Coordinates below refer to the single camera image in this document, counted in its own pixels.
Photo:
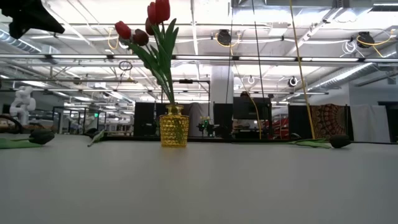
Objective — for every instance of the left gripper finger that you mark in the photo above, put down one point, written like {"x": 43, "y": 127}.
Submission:
{"x": 34, "y": 15}
{"x": 17, "y": 34}

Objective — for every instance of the black artificial tulip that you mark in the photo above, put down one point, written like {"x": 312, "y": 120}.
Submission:
{"x": 339, "y": 141}
{"x": 42, "y": 137}

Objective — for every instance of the small green leaf stem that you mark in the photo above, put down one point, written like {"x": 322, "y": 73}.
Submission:
{"x": 97, "y": 138}

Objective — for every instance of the yellow glass vase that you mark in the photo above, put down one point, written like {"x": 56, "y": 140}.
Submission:
{"x": 174, "y": 130}

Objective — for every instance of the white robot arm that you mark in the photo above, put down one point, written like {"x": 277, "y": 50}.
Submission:
{"x": 22, "y": 104}

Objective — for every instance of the black robot with green lights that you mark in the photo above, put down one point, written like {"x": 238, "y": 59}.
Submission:
{"x": 203, "y": 126}

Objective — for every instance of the ceiling light strip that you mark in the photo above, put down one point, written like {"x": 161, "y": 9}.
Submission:
{"x": 248, "y": 58}

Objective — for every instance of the red tool cabinet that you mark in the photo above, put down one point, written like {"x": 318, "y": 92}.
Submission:
{"x": 278, "y": 127}

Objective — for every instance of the patterned tapestry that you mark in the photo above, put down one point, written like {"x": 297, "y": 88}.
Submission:
{"x": 329, "y": 119}

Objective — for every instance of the white fabric cover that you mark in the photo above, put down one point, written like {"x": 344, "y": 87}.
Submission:
{"x": 370, "y": 123}

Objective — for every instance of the silver ventilation duct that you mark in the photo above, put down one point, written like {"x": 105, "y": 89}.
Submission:
{"x": 18, "y": 42}
{"x": 342, "y": 76}

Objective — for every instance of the black table frame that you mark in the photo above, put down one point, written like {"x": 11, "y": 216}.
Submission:
{"x": 140, "y": 138}

